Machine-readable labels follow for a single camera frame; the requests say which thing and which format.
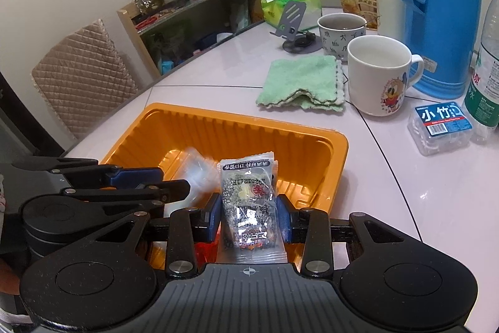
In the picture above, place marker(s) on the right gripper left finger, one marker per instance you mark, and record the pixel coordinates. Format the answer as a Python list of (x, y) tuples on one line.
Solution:
[(193, 238)]

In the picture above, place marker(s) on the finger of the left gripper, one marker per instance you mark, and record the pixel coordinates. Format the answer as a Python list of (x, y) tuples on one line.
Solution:
[(89, 173), (166, 192)]

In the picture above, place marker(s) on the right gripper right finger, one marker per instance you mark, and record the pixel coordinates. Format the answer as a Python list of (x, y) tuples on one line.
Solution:
[(310, 228)]

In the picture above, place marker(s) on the silver foil snack packet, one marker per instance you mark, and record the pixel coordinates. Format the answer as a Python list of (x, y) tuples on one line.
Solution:
[(202, 176)]

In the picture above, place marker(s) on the grey clear nut packet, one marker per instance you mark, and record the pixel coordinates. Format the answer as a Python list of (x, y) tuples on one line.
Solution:
[(250, 232)]

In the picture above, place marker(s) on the orange plastic tray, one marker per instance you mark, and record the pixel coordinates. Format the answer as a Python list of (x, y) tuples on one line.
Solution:
[(310, 161)]

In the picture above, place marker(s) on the beige quilted chair far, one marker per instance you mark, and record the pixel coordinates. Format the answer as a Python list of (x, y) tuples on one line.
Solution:
[(83, 78)]

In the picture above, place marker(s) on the round white dining table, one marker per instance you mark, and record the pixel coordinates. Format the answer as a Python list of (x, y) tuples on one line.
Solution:
[(449, 200)]

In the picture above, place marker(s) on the green folded cloth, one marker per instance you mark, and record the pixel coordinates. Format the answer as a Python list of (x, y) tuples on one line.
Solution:
[(309, 83)]

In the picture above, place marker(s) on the wooden shelf unit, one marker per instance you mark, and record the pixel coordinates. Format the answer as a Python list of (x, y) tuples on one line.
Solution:
[(176, 34)]

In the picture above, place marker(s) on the clear toothpick box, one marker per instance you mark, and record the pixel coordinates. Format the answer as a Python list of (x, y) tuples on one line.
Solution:
[(439, 128)]

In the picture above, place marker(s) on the grey patterned mug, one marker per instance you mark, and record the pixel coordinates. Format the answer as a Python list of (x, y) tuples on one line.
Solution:
[(337, 30)]

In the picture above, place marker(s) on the grey phone stand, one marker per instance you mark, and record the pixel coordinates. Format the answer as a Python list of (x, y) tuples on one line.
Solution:
[(296, 41)]

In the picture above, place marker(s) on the clear water bottle green cap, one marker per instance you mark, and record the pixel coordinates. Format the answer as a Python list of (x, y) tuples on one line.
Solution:
[(482, 97)]

